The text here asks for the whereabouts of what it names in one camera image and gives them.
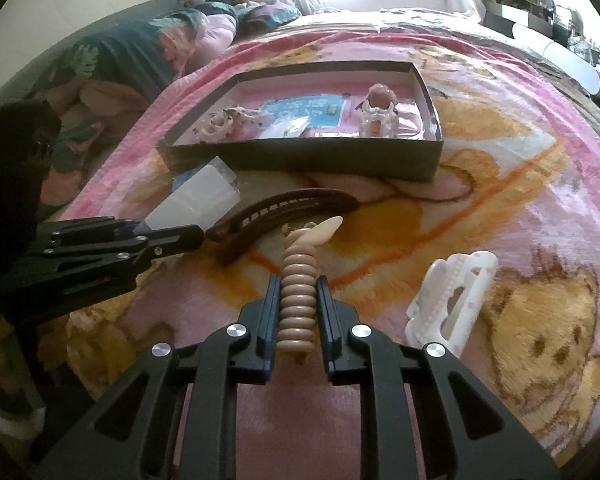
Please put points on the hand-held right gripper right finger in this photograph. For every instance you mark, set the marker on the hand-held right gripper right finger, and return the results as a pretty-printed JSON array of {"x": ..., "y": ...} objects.
[{"x": 326, "y": 310}]

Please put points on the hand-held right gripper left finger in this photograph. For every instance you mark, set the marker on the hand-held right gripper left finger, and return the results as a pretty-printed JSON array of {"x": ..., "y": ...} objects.
[{"x": 272, "y": 310}]

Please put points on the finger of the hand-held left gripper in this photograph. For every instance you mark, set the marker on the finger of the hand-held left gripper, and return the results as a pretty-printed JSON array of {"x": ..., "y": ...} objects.
[
  {"x": 180, "y": 241},
  {"x": 95, "y": 227}
]

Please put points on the beige spiral hair clip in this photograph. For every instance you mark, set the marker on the beige spiral hair clip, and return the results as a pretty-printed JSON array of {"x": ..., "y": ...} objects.
[{"x": 297, "y": 300}]

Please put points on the clear shiny plastic packet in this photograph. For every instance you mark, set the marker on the clear shiny plastic packet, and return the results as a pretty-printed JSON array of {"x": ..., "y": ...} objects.
[{"x": 195, "y": 205}]

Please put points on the brown banana hair clip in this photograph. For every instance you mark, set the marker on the brown banana hair clip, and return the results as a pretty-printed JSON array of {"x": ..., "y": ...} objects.
[{"x": 325, "y": 197}]

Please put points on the speckled beige hair claw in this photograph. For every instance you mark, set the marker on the speckled beige hair claw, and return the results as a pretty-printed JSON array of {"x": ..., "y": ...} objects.
[{"x": 212, "y": 127}]

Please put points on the speckled hair clip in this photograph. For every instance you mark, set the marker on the speckled hair clip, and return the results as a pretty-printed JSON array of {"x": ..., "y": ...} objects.
[{"x": 247, "y": 116}]

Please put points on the grey cardboard box pink inside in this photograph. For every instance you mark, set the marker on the grey cardboard box pink inside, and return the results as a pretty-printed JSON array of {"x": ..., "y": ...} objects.
[{"x": 305, "y": 160}]

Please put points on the pink hair claw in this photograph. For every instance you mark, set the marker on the pink hair claw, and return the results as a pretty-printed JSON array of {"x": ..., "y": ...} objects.
[{"x": 377, "y": 110}]

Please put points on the white hair claw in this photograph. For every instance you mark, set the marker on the white hair claw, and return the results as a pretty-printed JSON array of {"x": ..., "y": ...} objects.
[{"x": 430, "y": 310}]

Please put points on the dark floral quilt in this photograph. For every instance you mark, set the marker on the dark floral quilt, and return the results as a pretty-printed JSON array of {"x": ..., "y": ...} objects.
[{"x": 120, "y": 50}]

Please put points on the blue card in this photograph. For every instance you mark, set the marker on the blue card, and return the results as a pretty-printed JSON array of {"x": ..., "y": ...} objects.
[{"x": 300, "y": 108}]

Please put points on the pink cartoon printed blanket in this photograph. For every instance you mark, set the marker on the pink cartoon printed blanket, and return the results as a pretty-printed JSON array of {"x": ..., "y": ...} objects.
[{"x": 480, "y": 200}]

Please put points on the pile of clothes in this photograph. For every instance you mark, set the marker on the pile of clothes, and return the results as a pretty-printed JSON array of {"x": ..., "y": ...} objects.
[{"x": 265, "y": 5}]

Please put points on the cluttered dark shelf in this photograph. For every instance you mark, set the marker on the cluttered dark shelf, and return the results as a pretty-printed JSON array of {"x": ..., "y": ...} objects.
[{"x": 540, "y": 5}]

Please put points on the white rounded bed rail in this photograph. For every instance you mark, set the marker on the white rounded bed rail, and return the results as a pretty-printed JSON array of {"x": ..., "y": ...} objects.
[{"x": 570, "y": 65}]

